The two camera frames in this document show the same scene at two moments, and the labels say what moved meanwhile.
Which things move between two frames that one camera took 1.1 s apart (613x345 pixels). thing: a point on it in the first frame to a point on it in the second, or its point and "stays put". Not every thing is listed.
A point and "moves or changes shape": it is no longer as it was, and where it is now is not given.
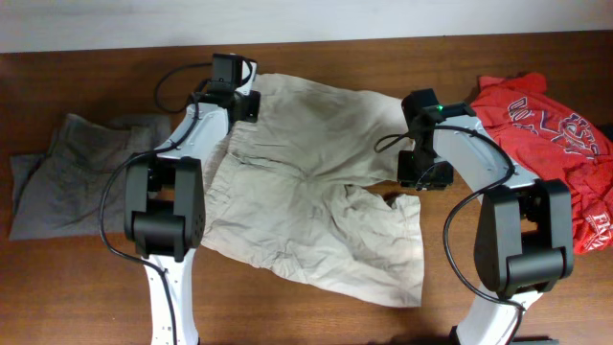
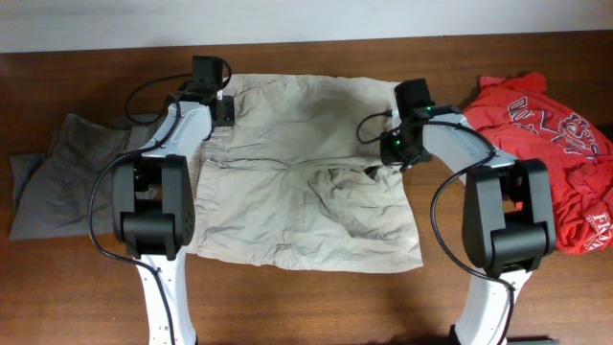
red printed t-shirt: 556,143 stays put
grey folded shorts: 57,193 stays put
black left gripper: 247,111 to 227,110
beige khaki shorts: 281,191 moves or changes shape
